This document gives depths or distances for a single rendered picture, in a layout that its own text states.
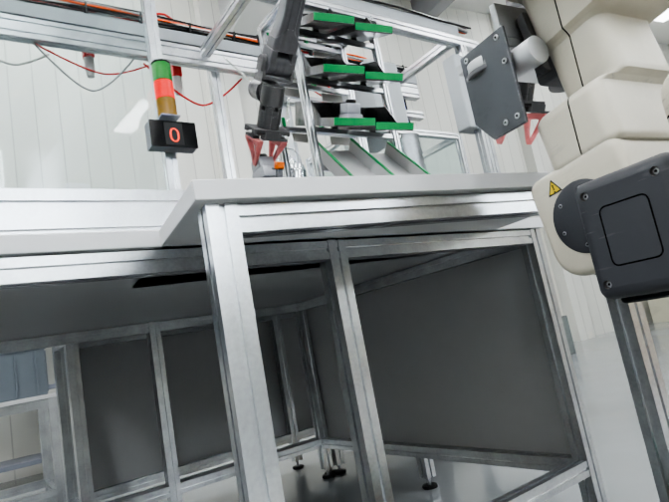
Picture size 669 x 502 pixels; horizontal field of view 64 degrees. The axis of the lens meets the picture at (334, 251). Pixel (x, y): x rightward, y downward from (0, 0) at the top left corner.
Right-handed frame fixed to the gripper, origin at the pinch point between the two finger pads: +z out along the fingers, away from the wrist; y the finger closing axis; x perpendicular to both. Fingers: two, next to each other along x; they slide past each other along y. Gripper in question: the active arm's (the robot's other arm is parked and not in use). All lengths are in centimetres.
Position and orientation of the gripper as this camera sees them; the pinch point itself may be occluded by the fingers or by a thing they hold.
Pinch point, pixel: (263, 162)
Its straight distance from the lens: 142.5
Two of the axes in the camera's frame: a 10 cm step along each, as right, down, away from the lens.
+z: -1.8, 9.1, 3.7
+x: 5.5, 4.0, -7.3
